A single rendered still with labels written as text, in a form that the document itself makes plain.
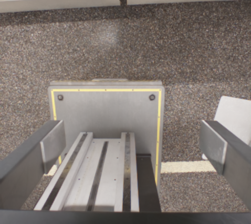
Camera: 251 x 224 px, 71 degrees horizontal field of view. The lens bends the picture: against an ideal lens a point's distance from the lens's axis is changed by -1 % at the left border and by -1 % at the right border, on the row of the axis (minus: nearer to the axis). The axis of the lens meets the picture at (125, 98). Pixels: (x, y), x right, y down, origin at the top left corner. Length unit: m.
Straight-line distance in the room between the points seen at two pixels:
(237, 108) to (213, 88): 0.26
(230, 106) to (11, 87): 1.72
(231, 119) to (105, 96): 1.04
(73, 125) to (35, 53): 0.64
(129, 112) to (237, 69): 0.90
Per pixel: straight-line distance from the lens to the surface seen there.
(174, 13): 1.41
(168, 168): 1.70
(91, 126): 1.15
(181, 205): 1.99
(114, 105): 1.08
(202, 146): 0.17
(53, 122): 0.16
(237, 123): 1.70
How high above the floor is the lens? 1.35
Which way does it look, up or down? 75 degrees down
